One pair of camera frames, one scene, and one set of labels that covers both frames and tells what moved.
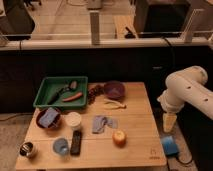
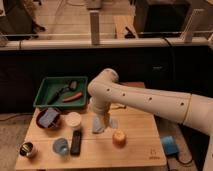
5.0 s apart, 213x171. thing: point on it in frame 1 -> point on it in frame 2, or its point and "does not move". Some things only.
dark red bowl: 54,124 does not move
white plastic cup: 73,119 does not move
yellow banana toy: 112,105 does not move
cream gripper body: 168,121 -> 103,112
